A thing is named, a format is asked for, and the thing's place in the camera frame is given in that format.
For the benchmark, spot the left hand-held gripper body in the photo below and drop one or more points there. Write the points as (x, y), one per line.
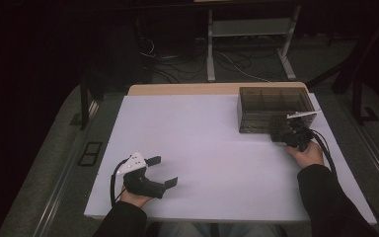
(141, 184)

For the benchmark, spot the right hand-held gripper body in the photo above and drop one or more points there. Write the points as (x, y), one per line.
(296, 135)

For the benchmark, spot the smoky transparent drawer box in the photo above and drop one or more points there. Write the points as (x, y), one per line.
(269, 102)

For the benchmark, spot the person's left hand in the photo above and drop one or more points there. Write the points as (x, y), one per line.
(135, 198)

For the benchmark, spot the person's right hand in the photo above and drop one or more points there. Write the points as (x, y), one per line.
(307, 154)

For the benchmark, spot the black floor socket plate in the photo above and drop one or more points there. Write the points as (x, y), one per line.
(90, 153)

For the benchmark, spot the person's legs in jeans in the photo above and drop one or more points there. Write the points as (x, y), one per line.
(210, 230)

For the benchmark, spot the black stand with base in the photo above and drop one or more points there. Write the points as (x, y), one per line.
(90, 98)

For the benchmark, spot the black frame stand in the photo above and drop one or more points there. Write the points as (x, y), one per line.
(358, 69)

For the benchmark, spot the grey metal stand frame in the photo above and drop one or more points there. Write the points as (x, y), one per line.
(250, 28)

